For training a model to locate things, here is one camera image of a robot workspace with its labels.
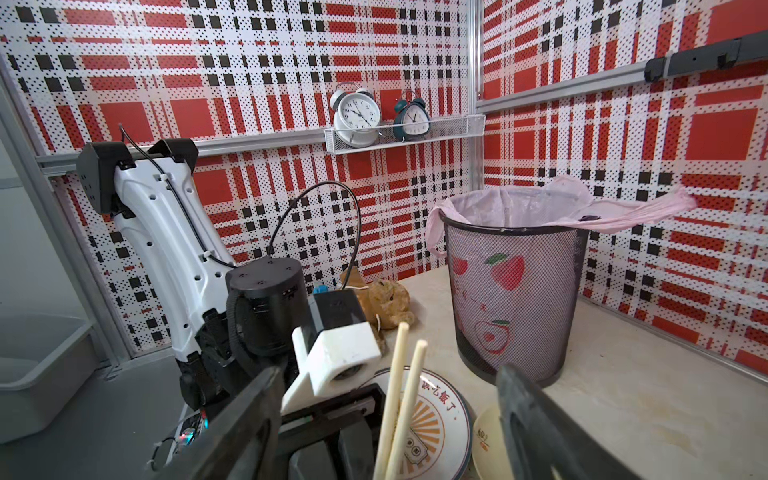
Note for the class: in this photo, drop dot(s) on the brown teddy bear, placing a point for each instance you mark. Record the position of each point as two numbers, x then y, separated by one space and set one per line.
385 303

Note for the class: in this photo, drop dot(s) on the cream plate with flowers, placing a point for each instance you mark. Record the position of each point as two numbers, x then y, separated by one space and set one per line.
489 452

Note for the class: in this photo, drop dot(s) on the white orange patterned plate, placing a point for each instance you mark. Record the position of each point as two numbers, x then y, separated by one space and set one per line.
440 440

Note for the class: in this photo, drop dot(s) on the white wire wall shelf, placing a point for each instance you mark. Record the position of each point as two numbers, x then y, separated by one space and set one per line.
390 135

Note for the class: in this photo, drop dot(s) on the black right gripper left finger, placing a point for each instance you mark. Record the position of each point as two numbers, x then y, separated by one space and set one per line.
242 440

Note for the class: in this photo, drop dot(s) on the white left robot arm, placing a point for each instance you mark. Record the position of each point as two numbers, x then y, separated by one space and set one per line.
227 322

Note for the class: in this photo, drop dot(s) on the white alarm clock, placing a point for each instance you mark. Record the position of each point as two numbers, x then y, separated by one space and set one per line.
357 116

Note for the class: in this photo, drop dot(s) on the grey plastic bin outside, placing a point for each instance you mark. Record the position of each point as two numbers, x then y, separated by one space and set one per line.
45 360

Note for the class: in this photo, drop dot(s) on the black hook rail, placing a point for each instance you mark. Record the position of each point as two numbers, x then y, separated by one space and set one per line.
718 56

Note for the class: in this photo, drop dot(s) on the teal alarm clock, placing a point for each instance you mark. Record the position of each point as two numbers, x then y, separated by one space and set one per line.
412 121

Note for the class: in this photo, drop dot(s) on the pink plastic bin liner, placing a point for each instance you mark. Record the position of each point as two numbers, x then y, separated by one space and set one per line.
563 202

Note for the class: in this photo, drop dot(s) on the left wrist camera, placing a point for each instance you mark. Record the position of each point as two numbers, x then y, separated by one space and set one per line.
335 350

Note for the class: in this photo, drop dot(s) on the black mesh trash bin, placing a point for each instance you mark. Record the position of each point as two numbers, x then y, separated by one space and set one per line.
514 293

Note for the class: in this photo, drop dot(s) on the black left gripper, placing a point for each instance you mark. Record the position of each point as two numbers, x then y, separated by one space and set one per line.
335 439

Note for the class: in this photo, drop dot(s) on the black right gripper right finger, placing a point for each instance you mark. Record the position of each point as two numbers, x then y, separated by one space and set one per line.
542 441

